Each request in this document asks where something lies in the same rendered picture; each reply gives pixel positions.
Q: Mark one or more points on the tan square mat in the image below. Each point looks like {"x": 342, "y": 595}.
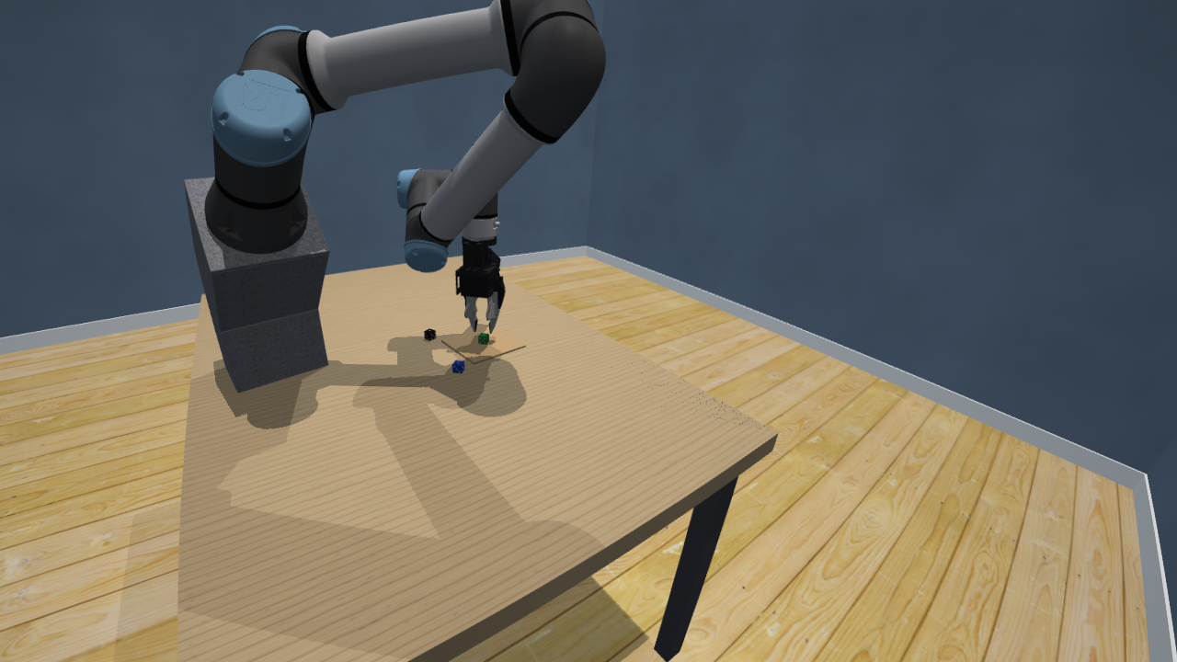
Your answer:
{"x": 467, "y": 345}

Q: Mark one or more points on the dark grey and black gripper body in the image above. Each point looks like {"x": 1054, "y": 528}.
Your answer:
{"x": 473, "y": 282}

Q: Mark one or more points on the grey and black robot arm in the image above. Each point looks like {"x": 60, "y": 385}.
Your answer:
{"x": 261, "y": 120}

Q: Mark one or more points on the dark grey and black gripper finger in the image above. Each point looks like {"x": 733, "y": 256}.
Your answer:
{"x": 471, "y": 310}
{"x": 494, "y": 303}

